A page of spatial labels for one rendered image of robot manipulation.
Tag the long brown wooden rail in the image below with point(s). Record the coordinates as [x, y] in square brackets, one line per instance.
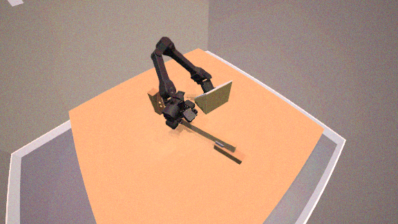
[228, 144]

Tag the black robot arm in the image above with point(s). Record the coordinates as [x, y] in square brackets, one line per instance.
[166, 88]

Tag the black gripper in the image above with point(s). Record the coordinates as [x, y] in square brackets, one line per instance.
[179, 119]

